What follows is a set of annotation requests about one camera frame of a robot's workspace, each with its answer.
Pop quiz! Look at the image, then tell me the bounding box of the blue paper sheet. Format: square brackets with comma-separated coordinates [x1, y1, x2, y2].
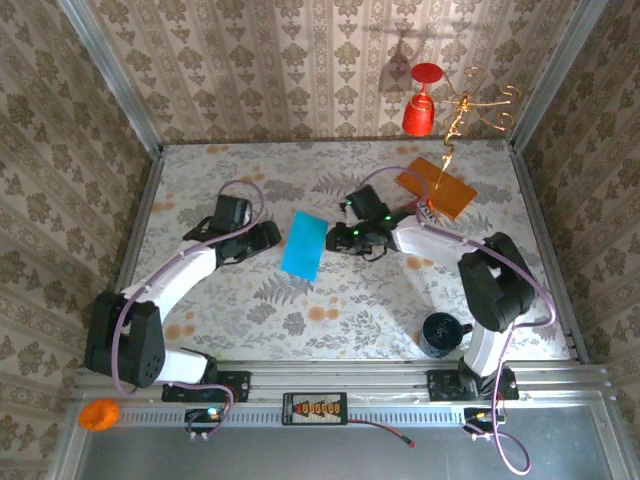
[280, 210, 330, 282]

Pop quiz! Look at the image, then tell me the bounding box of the red yellow snack bag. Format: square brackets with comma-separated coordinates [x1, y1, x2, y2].
[405, 195, 444, 226]

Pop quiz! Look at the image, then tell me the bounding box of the floral patterned table cover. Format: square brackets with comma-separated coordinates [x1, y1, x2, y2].
[110, 139, 571, 361]

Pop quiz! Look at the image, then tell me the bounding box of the orange wooden base board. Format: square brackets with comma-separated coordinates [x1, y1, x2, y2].
[395, 157, 479, 220]

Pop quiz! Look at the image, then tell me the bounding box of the dark blue mug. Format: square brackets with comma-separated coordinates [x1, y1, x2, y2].
[418, 312, 474, 359]

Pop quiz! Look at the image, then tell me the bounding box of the red wine glass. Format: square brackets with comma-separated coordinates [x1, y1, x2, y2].
[402, 63, 445, 138]

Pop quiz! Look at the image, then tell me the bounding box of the black power distribution board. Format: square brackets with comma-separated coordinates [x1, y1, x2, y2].
[281, 392, 348, 427]

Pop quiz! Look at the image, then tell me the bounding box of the small left controller board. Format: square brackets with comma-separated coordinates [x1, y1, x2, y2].
[184, 407, 225, 442]

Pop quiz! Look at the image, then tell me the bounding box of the small controller board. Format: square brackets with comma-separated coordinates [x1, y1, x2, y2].
[184, 407, 225, 442]
[463, 406, 506, 442]

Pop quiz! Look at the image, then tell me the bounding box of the small right controller board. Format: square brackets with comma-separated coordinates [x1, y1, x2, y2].
[463, 406, 506, 442]

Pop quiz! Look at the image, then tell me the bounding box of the orange crumpled ball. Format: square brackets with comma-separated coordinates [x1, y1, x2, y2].
[78, 398, 122, 432]

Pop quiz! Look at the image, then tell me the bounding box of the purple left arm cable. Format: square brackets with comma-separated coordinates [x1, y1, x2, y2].
[110, 179, 265, 441]

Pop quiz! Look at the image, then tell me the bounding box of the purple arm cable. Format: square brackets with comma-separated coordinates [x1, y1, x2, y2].
[110, 179, 265, 441]
[360, 166, 557, 475]

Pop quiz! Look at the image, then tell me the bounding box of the aluminium table side rail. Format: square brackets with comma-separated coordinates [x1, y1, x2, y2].
[93, 149, 166, 366]
[508, 142, 591, 364]

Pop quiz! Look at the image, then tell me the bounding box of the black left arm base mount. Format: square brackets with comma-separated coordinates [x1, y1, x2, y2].
[161, 370, 252, 404]

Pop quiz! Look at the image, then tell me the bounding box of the aluminium frame cross rail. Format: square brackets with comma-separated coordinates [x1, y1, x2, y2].
[73, 363, 614, 401]

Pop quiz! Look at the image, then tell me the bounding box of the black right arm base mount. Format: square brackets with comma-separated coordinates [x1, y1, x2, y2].
[427, 368, 520, 402]

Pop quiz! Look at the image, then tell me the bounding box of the gold wire glass rack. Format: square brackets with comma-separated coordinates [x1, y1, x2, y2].
[439, 65, 523, 189]

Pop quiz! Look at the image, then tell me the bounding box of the slotted grey cable duct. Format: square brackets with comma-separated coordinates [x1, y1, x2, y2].
[119, 405, 466, 427]

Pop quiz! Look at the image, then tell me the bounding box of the thin red cable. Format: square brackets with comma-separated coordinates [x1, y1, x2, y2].
[346, 418, 417, 449]

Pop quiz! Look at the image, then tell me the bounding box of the grey metal base plate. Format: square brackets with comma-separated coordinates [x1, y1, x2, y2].
[49, 402, 636, 480]

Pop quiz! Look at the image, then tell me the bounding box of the aluminium corner post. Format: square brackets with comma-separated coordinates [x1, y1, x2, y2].
[57, 0, 164, 156]
[510, 0, 609, 146]

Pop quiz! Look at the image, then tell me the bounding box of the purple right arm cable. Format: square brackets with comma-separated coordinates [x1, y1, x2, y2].
[360, 166, 557, 475]

